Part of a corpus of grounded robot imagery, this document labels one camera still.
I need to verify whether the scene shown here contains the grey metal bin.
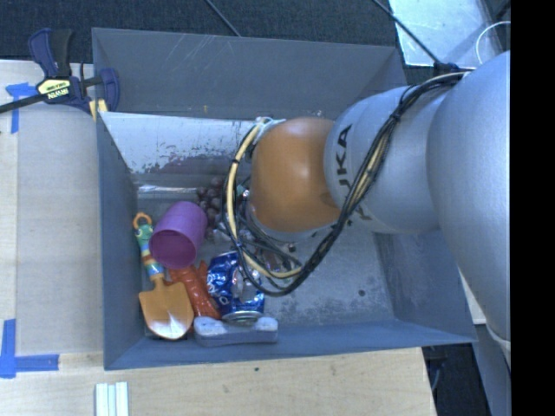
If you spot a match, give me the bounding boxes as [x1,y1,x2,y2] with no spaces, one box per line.
[90,27,479,371]

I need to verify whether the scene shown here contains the purple plastic cup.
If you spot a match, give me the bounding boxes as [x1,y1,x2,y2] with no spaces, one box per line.
[148,200,209,270]

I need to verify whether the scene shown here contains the dark red toy grapes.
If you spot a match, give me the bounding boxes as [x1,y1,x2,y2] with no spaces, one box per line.
[194,175,227,243]

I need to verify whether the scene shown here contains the crushed blue drink can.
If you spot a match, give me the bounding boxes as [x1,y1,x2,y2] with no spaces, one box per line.
[206,250,266,325]

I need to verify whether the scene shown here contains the grey and white flat block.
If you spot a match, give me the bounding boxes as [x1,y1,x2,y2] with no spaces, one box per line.
[192,315,279,348]

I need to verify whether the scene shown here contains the orange toy shovel, colourful handle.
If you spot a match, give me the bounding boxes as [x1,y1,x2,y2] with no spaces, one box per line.
[132,212,195,341]

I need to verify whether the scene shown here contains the pale wood board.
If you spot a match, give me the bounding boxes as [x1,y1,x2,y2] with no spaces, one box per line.
[15,101,107,357]

